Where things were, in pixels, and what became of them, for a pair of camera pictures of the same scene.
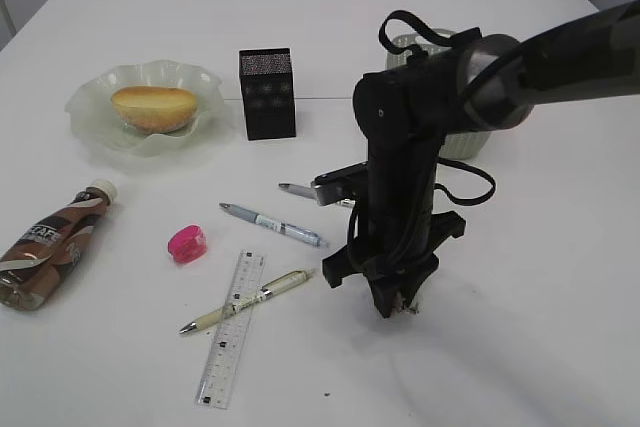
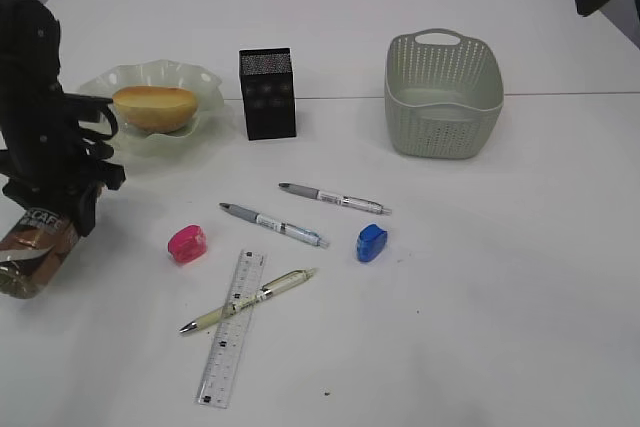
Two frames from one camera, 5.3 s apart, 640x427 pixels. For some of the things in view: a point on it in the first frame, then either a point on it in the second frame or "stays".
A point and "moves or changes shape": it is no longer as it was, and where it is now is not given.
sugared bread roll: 155,109 stays
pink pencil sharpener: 187,244 stays
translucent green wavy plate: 92,114 stays
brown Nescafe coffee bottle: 36,264 moves or changes shape
